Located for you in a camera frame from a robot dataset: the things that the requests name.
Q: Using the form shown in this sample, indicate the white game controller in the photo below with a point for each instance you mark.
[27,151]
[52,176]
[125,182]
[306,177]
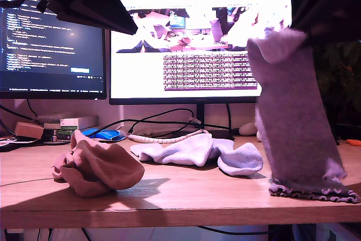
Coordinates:
[248,129]

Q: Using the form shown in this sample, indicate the bright white computer monitor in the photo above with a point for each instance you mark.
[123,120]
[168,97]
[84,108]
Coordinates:
[135,77]

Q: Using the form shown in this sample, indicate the pink sock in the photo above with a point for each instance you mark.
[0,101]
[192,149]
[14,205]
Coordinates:
[81,187]
[112,164]

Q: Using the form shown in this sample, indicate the grey frilly-cuff sock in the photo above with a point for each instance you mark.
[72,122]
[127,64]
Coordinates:
[293,111]
[310,194]

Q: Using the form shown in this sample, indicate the black flat device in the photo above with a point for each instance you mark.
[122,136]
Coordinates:
[11,146]

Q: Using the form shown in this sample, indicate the black monitor stand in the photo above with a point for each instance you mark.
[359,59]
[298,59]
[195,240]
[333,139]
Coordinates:
[200,117]

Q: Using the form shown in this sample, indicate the green printed small box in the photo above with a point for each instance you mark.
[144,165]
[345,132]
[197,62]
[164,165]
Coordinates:
[59,136]

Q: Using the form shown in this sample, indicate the white box green label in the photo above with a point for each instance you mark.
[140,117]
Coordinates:
[79,122]

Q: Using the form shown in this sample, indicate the small brown cardboard box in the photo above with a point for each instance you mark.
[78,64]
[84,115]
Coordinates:
[28,130]

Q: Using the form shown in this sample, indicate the white sock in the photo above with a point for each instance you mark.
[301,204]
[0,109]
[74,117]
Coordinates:
[242,162]
[183,150]

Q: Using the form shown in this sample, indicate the blue plastic packet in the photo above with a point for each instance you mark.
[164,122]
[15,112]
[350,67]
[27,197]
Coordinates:
[107,134]

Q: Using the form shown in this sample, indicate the dark code computer monitor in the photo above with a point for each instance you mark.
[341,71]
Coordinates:
[50,54]

